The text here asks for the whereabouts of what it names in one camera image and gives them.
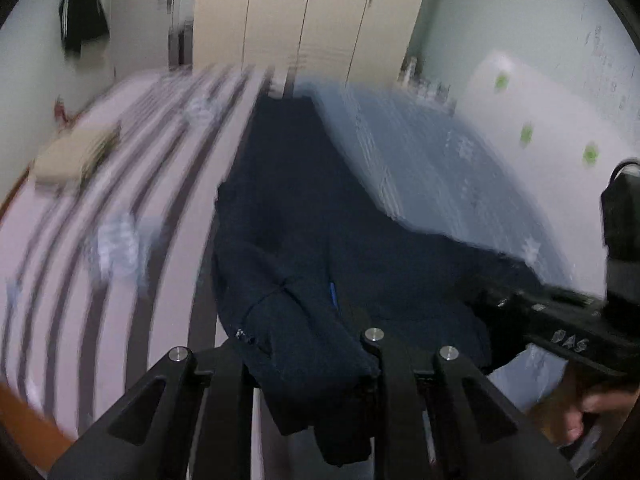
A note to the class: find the cream wardrobe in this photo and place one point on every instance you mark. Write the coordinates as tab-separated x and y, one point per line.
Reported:
305	15

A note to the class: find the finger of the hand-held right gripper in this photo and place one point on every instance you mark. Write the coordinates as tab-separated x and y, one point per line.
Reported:
505	297

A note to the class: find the red fire extinguisher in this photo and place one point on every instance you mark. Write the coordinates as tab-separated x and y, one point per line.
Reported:
62	110

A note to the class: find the cluttered bedside table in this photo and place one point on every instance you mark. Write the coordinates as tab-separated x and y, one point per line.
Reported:
427	87

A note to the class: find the green apple sticker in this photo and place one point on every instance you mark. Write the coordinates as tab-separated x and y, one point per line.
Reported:
591	154
501	80
526	133

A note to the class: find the grey suitcase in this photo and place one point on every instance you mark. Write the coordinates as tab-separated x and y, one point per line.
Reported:
180	45

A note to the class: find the white headboard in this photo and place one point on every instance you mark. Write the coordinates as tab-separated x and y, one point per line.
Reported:
545	150

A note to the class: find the person's right hand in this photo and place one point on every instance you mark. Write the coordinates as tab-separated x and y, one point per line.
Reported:
592	407

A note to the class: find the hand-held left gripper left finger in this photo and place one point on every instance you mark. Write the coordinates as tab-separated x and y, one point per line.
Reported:
225	375

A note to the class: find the navy blue pants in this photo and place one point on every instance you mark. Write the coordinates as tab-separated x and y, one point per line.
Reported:
310	240

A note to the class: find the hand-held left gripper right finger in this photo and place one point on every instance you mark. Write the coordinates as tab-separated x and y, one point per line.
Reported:
395	375

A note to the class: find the white door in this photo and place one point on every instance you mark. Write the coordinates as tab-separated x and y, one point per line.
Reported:
145	15

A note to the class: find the folded beige clothes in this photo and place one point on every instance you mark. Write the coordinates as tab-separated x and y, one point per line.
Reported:
70	157

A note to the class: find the bed with striped star sheet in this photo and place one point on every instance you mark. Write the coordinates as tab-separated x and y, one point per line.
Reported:
165	200

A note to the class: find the black jacket with white stripes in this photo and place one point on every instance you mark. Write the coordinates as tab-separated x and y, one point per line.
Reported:
82	7

